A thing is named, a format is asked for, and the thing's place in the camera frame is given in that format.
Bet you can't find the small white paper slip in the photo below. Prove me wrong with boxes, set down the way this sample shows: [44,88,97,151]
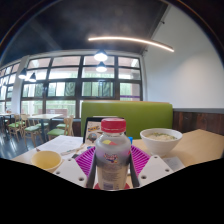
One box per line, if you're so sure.
[162,156,185,173]

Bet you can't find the white bowl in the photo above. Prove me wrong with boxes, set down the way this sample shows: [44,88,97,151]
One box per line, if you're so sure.
[139,127,184,157]

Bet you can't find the dark pendant lamps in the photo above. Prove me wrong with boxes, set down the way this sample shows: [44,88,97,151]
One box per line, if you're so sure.
[17,49,109,83]

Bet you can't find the green upholstered bench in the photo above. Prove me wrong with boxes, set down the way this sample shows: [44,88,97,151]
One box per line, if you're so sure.
[80,100,174,140]

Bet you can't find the black-framed window wall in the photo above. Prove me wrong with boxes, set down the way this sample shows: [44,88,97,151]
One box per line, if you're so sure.
[0,54,144,116]

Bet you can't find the yellow mug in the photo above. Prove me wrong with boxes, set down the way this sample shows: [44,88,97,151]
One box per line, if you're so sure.
[30,150,63,174]

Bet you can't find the white paper sheets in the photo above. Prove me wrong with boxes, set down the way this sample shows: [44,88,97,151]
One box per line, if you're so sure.
[35,134,84,156]

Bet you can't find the wooden chairs with green seats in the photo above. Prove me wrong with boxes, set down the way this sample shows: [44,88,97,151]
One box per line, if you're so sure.
[6,113,75,141]

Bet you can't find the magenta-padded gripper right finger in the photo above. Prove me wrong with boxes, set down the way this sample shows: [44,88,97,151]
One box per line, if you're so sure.
[130,144,174,188]

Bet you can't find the long linear ceiling light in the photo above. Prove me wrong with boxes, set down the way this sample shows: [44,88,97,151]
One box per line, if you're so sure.
[87,35,175,53]

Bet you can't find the clear red-capped drink bottle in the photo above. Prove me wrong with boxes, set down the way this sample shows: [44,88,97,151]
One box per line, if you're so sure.
[87,117,139,191]

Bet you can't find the wooden dining table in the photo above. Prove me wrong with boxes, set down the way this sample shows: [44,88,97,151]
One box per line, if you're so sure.
[0,112,16,141]
[28,113,64,141]

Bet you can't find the sticker-covered black laptop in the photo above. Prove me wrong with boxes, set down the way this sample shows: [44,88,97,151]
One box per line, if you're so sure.
[82,116,125,146]

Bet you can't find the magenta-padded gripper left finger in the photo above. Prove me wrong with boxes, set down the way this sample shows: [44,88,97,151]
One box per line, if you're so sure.
[53,146,96,188]

